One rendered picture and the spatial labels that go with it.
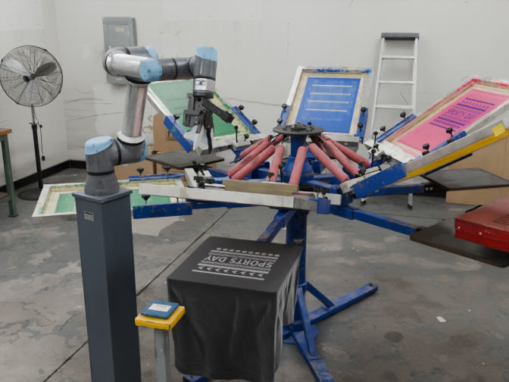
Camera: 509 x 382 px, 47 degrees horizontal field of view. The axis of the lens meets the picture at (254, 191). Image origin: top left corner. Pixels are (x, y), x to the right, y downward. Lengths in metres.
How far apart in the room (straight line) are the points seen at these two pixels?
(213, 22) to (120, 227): 4.63
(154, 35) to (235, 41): 1.02
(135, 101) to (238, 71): 4.50
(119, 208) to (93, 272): 0.32
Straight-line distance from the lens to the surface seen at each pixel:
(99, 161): 2.55
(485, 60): 6.59
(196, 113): 1.97
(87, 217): 2.63
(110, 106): 7.67
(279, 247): 2.61
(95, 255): 2.67
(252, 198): 2.05
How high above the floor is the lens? 1.93
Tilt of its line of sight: 17 degrees down
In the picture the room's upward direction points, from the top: straight up
